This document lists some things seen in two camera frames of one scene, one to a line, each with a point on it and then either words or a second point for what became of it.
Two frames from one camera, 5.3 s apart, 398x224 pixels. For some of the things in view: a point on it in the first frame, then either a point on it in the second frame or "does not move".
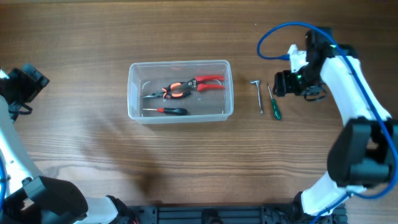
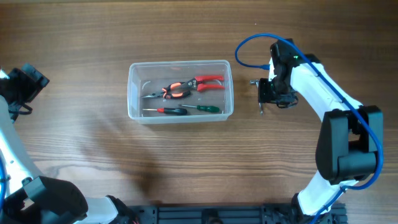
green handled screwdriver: (277, 111) -> (205, 108)
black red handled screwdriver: (178, 111) does not move
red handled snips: (194, 83) does not move
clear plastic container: (180, 91) does not move
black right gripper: (284, 84) -> (263, 94)
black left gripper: (32, 88) does not move
